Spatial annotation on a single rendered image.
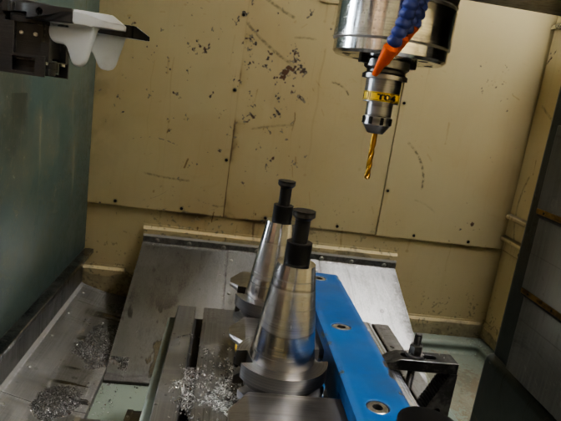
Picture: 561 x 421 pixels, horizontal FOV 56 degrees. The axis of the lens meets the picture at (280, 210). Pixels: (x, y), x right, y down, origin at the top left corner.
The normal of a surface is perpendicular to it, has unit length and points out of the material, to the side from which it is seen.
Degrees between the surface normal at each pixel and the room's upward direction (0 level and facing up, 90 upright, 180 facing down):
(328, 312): 0
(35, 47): 90
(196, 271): 24
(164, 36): 90
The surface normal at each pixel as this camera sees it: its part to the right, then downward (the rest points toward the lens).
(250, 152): 0.09, 0.23
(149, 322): 0.16, -0.79
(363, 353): 0.14, -0.97
